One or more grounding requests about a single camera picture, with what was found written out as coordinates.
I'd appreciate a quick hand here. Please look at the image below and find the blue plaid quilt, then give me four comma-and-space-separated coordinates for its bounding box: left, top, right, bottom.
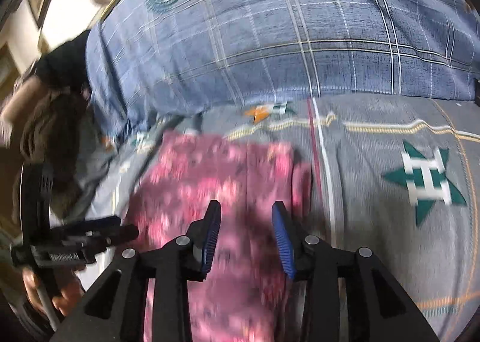
85, 0, 480, 140

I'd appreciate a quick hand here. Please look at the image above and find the person's left hand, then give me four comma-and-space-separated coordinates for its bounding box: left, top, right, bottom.
22, 267, 86, 318

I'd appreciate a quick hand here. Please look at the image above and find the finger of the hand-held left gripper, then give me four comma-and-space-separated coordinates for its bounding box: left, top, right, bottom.
52, 215, 122, 239
84, 224, 140, 254

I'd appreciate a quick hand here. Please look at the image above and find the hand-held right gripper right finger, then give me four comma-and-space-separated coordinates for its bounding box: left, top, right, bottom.
271, 200, 440, 342

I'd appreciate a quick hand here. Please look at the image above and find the brown cloth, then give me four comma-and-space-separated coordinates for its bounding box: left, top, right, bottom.
19, 89, 99, 215

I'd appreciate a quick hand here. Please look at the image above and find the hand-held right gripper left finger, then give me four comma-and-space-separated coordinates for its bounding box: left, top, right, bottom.
50, 199, 223, 342

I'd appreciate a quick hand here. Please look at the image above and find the grey printed bed sheet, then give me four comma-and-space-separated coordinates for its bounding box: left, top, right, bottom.
77, 92, 480, 342

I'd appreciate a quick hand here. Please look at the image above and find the pink patterned small garment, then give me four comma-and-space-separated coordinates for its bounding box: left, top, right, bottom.
124, 131, 314, 342

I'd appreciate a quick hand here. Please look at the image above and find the dark cloth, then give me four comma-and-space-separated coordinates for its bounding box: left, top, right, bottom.
35, 30, 92, 89

